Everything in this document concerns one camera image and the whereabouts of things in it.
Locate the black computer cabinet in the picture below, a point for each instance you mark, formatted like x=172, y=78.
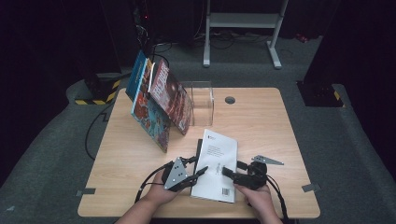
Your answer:
x=127, y=31

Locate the clear acrylic book rack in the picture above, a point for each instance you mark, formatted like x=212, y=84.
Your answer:
x=202, y=105

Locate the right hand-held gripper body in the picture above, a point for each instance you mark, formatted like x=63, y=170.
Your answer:
x=255, y=177

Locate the small grey tape scrap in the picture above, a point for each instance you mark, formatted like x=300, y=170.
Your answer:
x=10, y=208

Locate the person's left hand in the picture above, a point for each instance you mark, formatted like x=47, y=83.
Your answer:
x=158, y=193

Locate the black yellow striped base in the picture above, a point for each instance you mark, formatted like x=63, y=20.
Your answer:
x=320, y=96
x=99, y=90

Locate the white-framed desk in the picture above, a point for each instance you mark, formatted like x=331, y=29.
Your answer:
x=243, y=20

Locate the red can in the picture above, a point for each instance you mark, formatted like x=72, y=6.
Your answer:
x=301, y=38

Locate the purple book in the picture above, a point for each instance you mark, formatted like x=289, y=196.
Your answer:
x=172, y=99

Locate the person's right hand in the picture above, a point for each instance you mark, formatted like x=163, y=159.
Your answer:
x=260, y=202

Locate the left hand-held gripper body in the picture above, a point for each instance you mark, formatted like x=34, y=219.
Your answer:
x=176, y=175

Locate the white book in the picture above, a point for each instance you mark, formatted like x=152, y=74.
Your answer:
x=218, y=152

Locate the dark blue picture book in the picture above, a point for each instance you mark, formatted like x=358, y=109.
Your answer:
x=136, y=76

